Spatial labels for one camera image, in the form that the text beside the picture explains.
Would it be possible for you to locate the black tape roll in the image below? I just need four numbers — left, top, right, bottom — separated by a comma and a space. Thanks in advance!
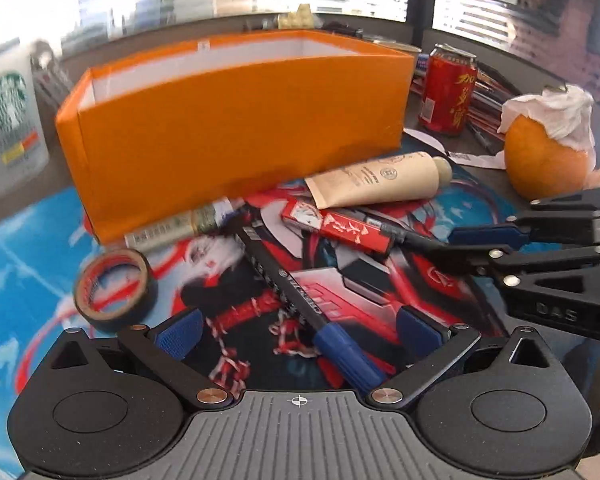
73, 248, 158, 334

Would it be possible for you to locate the red black marker pen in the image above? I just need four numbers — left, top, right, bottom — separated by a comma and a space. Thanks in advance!
280, 200, 446, 255

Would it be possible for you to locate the beige cream tube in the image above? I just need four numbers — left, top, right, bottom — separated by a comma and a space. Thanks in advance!
306, 152, 453, 209

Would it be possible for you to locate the orange fruit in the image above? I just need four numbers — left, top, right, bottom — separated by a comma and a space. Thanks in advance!
504, 115, 592, 200

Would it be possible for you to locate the black blue marker pen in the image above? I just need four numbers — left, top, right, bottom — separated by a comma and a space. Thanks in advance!
226, 218, 388, 396

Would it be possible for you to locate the white crumpled tissue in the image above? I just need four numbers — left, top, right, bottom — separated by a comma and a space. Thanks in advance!
498, 84, 595, 154

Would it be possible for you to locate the colourful printed desk mat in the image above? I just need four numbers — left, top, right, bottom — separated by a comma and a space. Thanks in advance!
0, 138, 596, 478

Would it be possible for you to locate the pile of pens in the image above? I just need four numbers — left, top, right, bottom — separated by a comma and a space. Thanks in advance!
412, 53, 518, 153

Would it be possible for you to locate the red drink can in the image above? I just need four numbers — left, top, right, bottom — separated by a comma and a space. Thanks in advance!
418, 44, 478, 136

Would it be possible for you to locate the orange cardboard box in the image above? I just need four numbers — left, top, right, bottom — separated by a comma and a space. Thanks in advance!
56, 30, 414, 244

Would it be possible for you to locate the Starbucks plastic cup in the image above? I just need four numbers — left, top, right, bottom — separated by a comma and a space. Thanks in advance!
0, 51, 50, 197

